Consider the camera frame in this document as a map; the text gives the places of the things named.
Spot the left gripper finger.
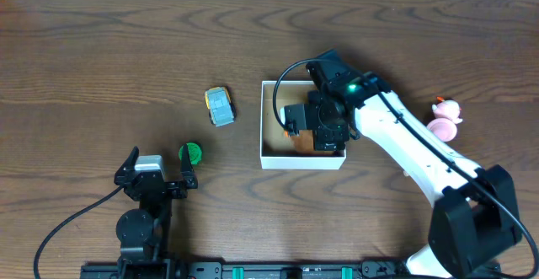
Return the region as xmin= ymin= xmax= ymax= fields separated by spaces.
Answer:
xmin=118 ymin=146 xmax=139 ymax=177
xmin=179 ymin=143 xmax=195 ymax=181

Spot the brown plush toy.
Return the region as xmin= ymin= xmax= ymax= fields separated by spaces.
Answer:
xmin=284 ymin=130 xmax=334 ymax=156

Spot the pink duck toy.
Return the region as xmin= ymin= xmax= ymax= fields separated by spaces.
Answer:
xmin=426 ymin=97 xmax=463 ymax=142

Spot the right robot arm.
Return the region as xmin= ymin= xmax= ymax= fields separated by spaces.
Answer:
xmin=306 ymin=51 xmax=530 ymax=278

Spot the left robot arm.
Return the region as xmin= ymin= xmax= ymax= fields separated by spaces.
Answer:
xmin=114 ymin=144 xmax=198 ymax=279

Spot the green round toy disc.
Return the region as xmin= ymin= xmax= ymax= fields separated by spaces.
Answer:
xmin=178 ymin=142 xmax=202 ymax=165

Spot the white cardboard box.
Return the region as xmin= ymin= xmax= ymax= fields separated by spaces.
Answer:
xmin=259 ymin=81 xmax=347 ymax=170

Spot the yellow grey toy car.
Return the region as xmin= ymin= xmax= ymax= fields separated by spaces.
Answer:
xmin=205 ymin=87 xmax=236 ymax=127

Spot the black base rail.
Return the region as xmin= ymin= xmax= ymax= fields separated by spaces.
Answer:
xmin=79 ymin=260 xmax=503 ymax=279

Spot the left black cable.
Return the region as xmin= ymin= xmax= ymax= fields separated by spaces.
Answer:
xmin=33 ymin=185 xmax=124 ymax=279

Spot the black cable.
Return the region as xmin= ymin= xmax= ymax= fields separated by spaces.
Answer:
xmin=33 ymin=185 xmax=124 ymax=279
xmin=271 ymin=57 xmax=539 ymax=279

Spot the right black cable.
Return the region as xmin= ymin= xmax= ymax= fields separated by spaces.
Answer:
xmin=271 ymin=57 xmax=539 ymax=279

